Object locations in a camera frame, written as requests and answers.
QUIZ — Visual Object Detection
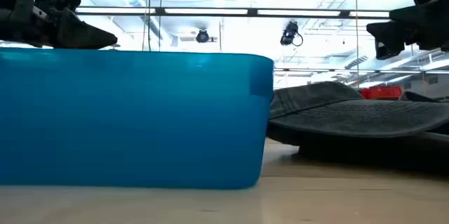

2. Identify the thin hanging cord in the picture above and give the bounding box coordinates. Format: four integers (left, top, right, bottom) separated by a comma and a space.
354, 0, 360, 88
157, 0, 165, 52

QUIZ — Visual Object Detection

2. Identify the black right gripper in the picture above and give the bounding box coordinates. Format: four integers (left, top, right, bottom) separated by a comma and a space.
366, 0, 449, 60

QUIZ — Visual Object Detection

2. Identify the dark cap with white logo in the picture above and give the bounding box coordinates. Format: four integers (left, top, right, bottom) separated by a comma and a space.
267, 81, 449, 147

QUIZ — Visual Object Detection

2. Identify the red storage crate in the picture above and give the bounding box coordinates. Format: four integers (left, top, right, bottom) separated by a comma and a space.
360, 86, 403, 100

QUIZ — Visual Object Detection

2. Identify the blue plastic bin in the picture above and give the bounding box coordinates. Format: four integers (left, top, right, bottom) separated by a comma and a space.
0, 47, 275, 190

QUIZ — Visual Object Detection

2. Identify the round black ceiling spotlight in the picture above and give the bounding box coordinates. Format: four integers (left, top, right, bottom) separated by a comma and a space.
195, 28, 210, 44

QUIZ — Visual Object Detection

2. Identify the black hanging camera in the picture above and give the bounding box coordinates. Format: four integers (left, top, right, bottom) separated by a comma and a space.
279, 20, 304, 48

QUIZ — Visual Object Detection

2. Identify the thin black horizontal beam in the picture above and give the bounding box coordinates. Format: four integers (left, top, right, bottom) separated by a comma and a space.
274, 67, 449, 77

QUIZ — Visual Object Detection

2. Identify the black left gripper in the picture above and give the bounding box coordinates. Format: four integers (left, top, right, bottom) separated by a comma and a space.
0, 0, 119, 50

